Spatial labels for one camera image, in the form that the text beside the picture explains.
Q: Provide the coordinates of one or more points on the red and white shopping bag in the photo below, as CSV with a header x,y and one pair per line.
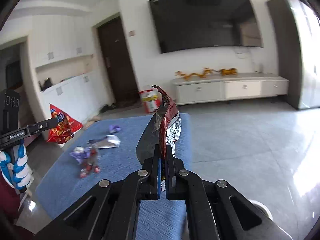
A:
x,y
150,100

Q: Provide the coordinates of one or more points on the wall-mounted black television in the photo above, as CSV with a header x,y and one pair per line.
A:
x,y
191,24

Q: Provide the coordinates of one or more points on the blue and white gloved left hand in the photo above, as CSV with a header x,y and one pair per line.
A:
x,y
15,169

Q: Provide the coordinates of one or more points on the beige slippers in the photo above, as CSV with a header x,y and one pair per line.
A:
x,y
91,121

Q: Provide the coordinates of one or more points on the silver foil wrapper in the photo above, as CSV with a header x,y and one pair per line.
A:
x,y
109,141

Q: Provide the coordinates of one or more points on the small purple wrapper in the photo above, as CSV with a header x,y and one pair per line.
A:
x,y
114,129

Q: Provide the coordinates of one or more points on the red chips bag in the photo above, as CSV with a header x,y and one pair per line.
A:
x,y
66,126

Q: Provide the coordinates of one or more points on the dark grey curtain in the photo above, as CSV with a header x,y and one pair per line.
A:
x,y
290,61

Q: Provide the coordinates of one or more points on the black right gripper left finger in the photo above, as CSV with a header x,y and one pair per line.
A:
x,y
109,210

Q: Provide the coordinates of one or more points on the white tv cabinet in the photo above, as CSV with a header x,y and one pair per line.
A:
x,y
216,88

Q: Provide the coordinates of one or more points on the golden dragon ornament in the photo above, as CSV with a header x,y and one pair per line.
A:
x,y
207,71

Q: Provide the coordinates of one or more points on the dark brown door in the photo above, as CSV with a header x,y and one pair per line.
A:
x,y
117,62

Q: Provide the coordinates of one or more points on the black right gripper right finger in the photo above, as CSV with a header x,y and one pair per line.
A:
x,y
216,210

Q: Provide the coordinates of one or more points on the white wall cabinets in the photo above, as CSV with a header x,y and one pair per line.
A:
x,y
66,60

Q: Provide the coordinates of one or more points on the blue shaggy rug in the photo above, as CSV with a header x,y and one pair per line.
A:
x,y
62,185

